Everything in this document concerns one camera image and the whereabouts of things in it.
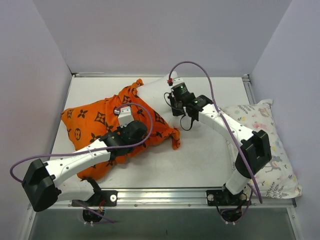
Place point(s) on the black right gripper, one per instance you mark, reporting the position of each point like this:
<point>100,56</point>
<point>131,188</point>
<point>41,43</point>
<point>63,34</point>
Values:
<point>172,99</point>

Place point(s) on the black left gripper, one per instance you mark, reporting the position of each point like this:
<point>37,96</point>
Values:
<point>136,127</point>

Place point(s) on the orange black-patterned pillowcase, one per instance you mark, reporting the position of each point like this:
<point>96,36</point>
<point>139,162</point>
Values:
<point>85,124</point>

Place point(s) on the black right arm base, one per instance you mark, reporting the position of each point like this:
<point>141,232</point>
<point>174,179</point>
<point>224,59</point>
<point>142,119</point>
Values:
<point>223,198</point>

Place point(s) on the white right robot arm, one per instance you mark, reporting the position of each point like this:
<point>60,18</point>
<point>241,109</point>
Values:
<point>254,150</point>

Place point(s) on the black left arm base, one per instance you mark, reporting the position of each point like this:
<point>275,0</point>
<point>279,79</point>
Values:
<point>105,198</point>

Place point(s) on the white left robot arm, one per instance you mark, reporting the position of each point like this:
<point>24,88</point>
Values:
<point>46,183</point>

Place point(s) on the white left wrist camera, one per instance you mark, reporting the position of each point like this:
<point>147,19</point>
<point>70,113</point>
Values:
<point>124,116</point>

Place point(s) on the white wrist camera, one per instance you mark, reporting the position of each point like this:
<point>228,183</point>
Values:
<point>124,116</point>
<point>173,81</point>

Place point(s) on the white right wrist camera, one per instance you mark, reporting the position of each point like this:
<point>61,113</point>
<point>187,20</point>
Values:
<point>173,81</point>

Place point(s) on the aluminium back rail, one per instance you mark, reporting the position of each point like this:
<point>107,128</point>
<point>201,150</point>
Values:
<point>104,75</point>

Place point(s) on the aluminium rail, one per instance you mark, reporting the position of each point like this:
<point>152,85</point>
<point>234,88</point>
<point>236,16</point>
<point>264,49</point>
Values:
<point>156,198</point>
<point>104,75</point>

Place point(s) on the aluminium front rail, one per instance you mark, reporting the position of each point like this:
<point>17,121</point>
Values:
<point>156,198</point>

